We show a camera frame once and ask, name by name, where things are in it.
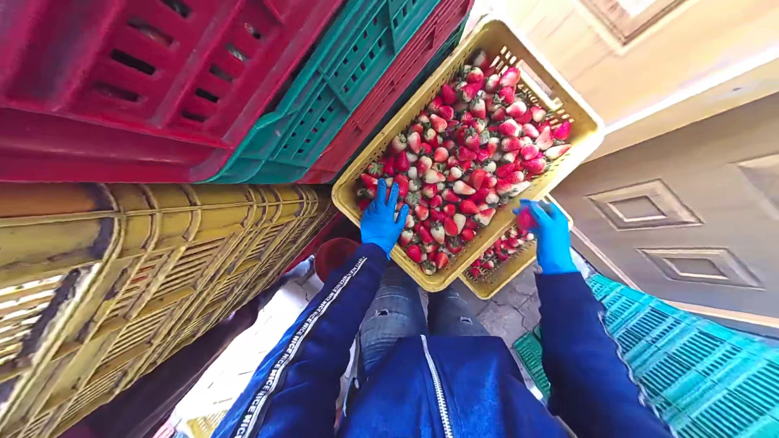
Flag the person's left hand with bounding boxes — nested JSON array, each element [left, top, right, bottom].
[[359, 178, 410, 260]]

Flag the person's right hand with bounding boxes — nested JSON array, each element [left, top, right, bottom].
[[513, 199, 579, 275]]

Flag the person's right forearm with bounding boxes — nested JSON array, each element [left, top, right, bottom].
[[535, 271, 675, 438]]

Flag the person's left forearm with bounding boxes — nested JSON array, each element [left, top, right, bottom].
[[211, 243, 391, 438]]

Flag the pile of strawberries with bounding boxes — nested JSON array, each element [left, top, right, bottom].
[[357, 50, 572, 275], [469, 225, 536, 279]]

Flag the red plastic crate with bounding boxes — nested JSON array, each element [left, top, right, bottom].
[[297, 0, 475, 185]]

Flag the brown-red round container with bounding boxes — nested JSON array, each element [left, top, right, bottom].
[[314, 237, 362, 283]]

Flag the yellow plastic crate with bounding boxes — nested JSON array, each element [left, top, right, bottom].
[[331, 18, 605, 293], [459, 194, 574, 301]]

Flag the person's legs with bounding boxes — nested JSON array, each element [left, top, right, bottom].
[[355, 262, 491, 385]]

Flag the dark teal plastic crate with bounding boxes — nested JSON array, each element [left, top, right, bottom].
[[330, 17, 469, 185]]

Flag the green plastic crate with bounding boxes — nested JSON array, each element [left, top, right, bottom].
[[512, 325, 551, 399]]

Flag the brown panelled door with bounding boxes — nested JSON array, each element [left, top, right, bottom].
[[549, 91, 779, 332]]

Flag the person's body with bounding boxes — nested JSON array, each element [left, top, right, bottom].
[[336, 334, 570, 438]]

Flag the turquoise slatted plastic crate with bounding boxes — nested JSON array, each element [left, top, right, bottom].
[[585, 271, 779, 438]]

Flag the weathered yellow slatted crate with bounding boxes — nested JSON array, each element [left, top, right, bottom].
[[0, 182, 336, 438]]

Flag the large magenta-red plastic crate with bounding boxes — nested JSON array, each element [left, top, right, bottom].
[[0, 0, 344, 184]]

